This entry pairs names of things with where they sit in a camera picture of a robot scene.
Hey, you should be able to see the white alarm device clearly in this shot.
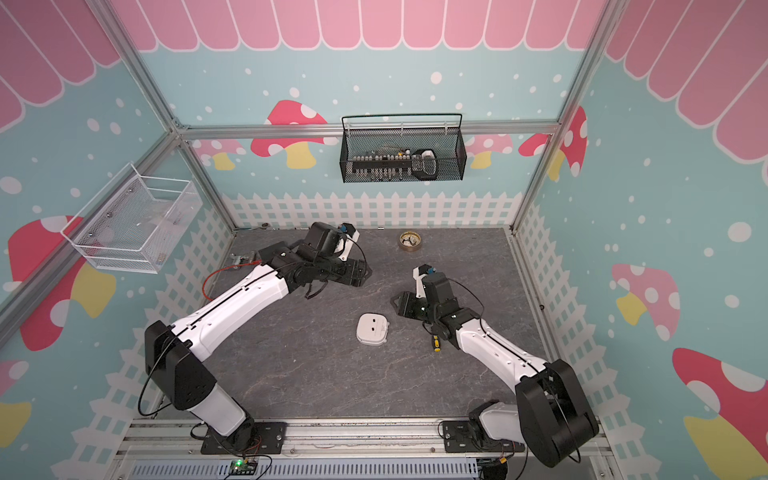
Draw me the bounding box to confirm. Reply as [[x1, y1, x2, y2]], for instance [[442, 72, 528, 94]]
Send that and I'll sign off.
[[356, 313, 389, 346]]

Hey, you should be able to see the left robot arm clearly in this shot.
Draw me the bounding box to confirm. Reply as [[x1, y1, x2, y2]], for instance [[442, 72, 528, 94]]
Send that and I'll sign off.
[[145, 228, 372, 444]]

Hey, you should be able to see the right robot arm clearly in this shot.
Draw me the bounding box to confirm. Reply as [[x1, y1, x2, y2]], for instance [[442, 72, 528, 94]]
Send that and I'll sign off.
[[390, 292, 600, 467]]

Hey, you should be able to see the tape roll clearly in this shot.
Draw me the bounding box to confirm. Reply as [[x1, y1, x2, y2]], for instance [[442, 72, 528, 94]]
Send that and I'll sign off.
[[398, 231, 423, 252]]

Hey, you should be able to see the black box device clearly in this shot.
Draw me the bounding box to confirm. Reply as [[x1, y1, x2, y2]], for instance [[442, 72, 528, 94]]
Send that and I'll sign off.
[[258, 241, 289, 267]]

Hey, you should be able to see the metal clip on table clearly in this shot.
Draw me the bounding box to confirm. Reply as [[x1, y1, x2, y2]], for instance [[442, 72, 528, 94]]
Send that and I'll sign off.
[[230, 251, 258, 269]]

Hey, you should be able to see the green circuit board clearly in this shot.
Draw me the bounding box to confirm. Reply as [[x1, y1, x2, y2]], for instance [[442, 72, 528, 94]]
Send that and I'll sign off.
[[226, 459, 258, 479]]

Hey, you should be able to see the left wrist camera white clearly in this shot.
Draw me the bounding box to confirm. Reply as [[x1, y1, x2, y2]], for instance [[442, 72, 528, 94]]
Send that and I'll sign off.
[[334, 223, 359, 261]]

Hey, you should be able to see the red cable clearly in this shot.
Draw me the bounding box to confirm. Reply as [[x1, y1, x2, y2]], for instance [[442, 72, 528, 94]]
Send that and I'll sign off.
[[202, 259, 265, 303]]

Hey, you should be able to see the black wire mesh basket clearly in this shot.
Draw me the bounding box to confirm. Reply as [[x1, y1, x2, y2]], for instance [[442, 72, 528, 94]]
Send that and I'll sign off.
[[339, 113, 467, 183]]

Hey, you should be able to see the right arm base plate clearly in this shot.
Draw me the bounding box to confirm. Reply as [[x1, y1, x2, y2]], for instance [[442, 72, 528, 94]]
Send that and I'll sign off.
[[438, 420, 525, 455]]

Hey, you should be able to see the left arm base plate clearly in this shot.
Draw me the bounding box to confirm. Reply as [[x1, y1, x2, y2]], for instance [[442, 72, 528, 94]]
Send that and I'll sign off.
[[200, 419, 288, 457]]

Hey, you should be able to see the white wire basket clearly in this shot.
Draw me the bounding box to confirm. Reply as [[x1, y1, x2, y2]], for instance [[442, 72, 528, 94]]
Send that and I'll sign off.
[[60, 164, 203, 274]]

